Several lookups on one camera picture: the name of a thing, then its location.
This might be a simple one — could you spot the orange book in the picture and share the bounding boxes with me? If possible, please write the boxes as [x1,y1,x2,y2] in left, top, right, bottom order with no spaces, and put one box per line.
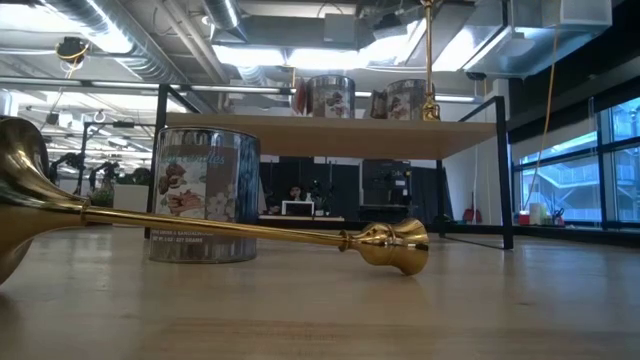
[292,77,308,117]

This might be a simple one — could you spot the brass candlestick holder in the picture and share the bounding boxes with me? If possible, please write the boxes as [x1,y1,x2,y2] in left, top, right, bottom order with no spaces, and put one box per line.
[0,115,431,287]
[418,0,442,122]

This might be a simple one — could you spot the white box monitor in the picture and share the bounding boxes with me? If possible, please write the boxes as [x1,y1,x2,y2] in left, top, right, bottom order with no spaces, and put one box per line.
[281,199,315,217]

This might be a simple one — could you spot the wooden shelf with black legs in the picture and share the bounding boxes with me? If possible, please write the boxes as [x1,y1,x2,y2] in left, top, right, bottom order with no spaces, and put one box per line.
[143,83,515,251]

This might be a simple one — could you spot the black partition panel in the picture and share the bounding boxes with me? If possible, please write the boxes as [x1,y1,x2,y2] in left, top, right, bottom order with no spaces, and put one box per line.
[258,155,362,219]

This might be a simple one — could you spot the black background machine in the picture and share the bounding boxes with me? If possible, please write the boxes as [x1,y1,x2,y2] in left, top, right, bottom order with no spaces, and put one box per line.
[360,158,413,222]

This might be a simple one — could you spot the grey ceiling box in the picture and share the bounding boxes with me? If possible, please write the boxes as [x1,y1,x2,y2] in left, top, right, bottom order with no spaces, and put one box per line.
[323,13,358,44]

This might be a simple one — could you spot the small plant in white pot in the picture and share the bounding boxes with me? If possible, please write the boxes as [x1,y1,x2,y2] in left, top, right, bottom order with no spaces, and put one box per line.
[112,167,152,229]

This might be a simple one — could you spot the white bottle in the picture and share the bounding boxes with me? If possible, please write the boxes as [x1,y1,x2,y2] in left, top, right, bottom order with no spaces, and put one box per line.
[528,201,548,227]

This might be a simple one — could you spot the dark framed window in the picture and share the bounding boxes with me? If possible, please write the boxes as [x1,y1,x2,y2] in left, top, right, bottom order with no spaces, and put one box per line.
[509,94,640,226]

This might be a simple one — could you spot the black round ceiling device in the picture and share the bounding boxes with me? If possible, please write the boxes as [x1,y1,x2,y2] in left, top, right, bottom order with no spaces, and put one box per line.
[54,35,92,66]

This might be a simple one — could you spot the silver spiral ceiling duct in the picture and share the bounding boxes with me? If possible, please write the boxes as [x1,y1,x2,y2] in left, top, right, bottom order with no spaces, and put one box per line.
[42,0,194,85]
[201,0,247,32]

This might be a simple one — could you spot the silver rectangular ceiling duct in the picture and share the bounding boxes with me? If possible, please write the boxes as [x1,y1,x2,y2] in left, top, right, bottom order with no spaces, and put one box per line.
[462,0,614,80]
[359,0,476,71]

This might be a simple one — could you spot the yellow hanging cable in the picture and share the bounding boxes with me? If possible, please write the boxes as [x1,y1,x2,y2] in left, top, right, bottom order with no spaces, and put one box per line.
[521,0,562,212]

